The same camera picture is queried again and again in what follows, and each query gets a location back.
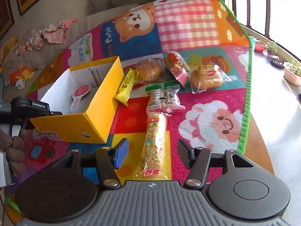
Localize white red spoon-shaped snack pack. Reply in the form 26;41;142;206
68;84;91;114

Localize yellow cardboard box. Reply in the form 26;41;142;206
31;56;124;143

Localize long yellow peanut snack bag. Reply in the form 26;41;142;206
134;112;171;181

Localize brown gloved left hand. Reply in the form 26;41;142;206
1;128;26;177

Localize orange plush toy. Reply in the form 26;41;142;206
10;65;34;90

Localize beige bed sheet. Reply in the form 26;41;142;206
1;4;135;101

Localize pink crumpled clothes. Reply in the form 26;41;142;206
15;19;78;56

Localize yellow snack bar packet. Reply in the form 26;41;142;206
114;68;137;107

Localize wrapped bread bun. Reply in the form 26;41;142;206
190;63;233;94

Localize green-topped candy packet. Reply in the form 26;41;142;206
145;81;186;113

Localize red biscuit stick packet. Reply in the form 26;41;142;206
163;51;191;90

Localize white planter with plant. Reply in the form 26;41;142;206
284;61;300;86

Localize colourful cartoon patchwork blanket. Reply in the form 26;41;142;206
6;0;252;225

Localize round pastry in clear wrap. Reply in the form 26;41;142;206
136;58;164;84

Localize red flower pot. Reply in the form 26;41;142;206
255;40;266;52

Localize small potted green plant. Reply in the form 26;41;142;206
266;41;277;58

